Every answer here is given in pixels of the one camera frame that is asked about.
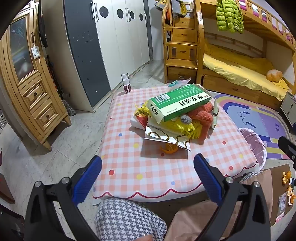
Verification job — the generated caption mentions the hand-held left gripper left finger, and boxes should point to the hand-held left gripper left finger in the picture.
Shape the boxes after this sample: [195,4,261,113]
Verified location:
[24,155,102,241]

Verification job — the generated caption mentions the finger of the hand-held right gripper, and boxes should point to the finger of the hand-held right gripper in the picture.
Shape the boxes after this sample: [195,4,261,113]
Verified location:
[278,136,296,163]

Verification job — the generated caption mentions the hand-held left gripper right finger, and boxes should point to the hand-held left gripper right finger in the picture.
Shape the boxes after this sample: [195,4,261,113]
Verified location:
[193,153,271,241]

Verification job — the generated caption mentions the bin with pink bag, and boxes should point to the bin with pink bag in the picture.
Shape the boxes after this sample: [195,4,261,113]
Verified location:
[238,127,267,172]

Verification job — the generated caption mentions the orange peel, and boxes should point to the orange peel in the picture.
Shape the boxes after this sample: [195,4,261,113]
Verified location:
[161,143,178,155]
[287,185,296,205]
[281,171,292,184]

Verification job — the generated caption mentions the white patterned paper packet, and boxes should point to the white patterned paper packet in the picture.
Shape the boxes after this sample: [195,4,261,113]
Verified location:
[144,124,192,152]

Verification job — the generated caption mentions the white tube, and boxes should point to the white tube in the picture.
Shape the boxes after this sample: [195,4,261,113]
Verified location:
[209,97,219,130]

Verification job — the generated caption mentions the green medicine box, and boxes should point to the green medicine box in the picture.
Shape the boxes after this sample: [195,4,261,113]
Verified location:
[147,84,212,123]

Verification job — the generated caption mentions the grey white nightstand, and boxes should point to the grey white nightstand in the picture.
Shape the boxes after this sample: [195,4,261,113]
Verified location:
[280,91,296,121]

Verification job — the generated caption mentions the rainbow rug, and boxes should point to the rainbow rug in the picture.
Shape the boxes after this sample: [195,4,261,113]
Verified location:
[209,91,293,160]

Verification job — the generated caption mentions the pink checked dotted blanket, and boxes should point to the pink checked dotted blanket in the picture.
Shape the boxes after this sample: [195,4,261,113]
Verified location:
[92,85,260,202]

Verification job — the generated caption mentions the person's houndstooth trouser leg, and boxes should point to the person's houndstooth trouser leg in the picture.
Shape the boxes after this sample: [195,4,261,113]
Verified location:
[94,198,167,241]

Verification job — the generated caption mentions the pink white packets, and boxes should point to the pink white packets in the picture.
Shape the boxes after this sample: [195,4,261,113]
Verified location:
[275,192,288,224]

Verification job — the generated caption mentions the orange white plush toy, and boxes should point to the orange white plush toy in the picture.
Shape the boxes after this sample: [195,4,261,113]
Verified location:
[265,69,284,81]

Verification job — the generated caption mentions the wooden bunk bed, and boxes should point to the wooden bunk bed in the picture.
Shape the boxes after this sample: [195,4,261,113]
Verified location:
[196,0,296,112]

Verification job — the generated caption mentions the yellow bedsheet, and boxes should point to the yellow bedsheet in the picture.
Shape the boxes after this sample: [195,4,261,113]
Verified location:
[203,39,292,101]

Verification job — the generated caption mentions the white teal plastic bag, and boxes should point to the white teal plastic bag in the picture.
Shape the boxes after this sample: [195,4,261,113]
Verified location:
[168,77,191,88]

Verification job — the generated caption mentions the wooden cabinet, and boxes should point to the wooden cabinet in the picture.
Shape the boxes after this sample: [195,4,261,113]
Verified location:
[0,5,72,152]

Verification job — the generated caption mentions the clear cap spray bottle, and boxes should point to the clear cap spray bottle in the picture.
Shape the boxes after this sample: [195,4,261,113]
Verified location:
[121,73,132,93]

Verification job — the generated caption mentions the dark leaning sticks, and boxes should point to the dark leaning sticks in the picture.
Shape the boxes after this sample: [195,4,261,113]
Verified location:
[47,55,63,100]

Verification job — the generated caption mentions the wooden stair drawers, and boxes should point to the wooden stair drawers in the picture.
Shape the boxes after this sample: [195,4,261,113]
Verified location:
[162,0,205,85]

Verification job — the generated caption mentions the white grey wardrobe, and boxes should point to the white grey wardrobe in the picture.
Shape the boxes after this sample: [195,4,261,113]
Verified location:
[43,0,154,113]

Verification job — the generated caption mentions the green puffer jacket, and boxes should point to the green puffer jacket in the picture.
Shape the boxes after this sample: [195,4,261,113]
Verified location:
[216,0,244,34]

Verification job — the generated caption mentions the black hanging cloth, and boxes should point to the black hanging cloth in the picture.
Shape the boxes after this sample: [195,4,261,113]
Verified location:
[38,0,48,48]

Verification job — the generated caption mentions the grey hanging garment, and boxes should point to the grey hanging garment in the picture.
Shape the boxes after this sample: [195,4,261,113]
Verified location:
[171,0,182,19]

